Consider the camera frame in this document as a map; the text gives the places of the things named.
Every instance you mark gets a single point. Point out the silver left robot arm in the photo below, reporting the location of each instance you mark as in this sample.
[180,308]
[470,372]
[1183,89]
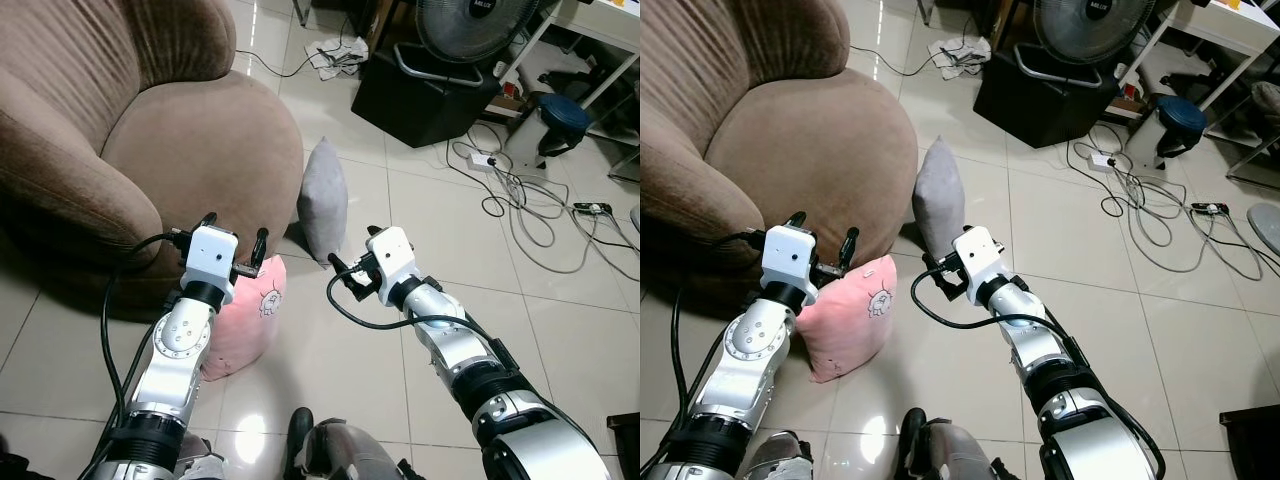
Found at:
[740,360]
[175,350]

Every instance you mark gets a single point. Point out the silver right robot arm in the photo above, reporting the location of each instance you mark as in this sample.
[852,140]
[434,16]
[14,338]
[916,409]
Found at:
[1050,370]
[480,370]

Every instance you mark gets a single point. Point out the pink pillow with cartoon print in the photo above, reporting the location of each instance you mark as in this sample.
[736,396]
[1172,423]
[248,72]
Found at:
[250,325]
[850,325]

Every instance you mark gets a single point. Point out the grey pillow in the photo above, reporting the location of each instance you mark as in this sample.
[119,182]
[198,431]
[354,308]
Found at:
[938,195]
[324,200]

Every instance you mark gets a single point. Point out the brown fabric sofa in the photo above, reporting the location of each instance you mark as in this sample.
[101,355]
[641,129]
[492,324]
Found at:
[190,140]
[800,140]

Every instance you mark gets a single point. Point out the robot right leg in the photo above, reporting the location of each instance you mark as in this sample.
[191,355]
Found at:
[340,450]
[950,450]

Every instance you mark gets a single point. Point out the robot leg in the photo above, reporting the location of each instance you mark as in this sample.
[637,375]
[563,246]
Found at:
[200,468]
[340,450]
[780,458]
[950,450]

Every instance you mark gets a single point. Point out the white power strip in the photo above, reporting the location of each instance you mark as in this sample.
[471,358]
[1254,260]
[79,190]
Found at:
[483,160]
[1103,160]

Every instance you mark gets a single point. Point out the black box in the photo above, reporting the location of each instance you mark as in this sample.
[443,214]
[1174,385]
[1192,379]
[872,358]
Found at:
[425,100]
[1045,100]

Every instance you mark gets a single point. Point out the robot left leg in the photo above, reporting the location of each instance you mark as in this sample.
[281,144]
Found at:
[780,458]
[200,468]

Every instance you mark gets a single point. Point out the white crumpled cloth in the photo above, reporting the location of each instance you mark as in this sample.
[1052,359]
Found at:
[335,58]
[958,55]

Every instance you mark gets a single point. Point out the blue round stool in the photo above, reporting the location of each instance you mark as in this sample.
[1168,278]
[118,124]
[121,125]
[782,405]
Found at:
[1182,118]
[563,115]

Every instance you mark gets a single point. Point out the black cabinet corner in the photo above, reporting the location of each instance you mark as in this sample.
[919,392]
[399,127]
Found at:
[625,450]
[1252,445]

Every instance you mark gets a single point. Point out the black electric fan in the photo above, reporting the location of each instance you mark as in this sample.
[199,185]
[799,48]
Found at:
[470,25]
[1095,25]

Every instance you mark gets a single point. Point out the white table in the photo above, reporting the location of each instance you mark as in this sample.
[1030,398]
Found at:
[1225,28]
[590,28]

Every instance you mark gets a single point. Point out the grey round base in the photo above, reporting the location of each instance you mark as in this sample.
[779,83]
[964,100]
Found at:
[1266,228]

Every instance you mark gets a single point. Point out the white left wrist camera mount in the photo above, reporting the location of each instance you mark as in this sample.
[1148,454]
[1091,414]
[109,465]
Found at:
[790,255]
[210,255]

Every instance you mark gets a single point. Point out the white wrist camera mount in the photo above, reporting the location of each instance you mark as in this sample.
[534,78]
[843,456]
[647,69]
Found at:
[790,255]
[392,258]
[210,255]
[978,255]

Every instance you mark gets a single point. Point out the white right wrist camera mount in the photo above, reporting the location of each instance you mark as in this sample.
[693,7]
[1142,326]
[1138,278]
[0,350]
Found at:
[392,258]
[978,255]

